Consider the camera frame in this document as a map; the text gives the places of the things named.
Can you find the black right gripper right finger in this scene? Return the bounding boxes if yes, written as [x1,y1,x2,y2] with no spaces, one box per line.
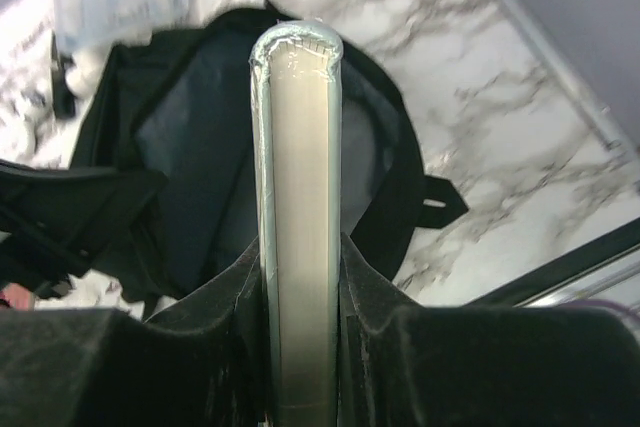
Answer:
[339,238,639,426]

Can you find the grey-green notebook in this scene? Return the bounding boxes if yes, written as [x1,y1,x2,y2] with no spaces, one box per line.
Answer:
[250,21,343,426]

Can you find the black student backpack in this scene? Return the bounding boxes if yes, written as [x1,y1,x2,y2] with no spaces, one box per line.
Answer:
[1,3,468,303]

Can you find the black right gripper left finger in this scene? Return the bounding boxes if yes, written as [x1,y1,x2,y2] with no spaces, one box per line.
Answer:
[1,244,264,426]

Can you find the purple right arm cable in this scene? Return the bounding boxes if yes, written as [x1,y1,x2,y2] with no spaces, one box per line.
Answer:
[579,299,640,321]

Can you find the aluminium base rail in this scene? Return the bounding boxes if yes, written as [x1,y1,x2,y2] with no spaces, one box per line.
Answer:
[470,219,639,312]

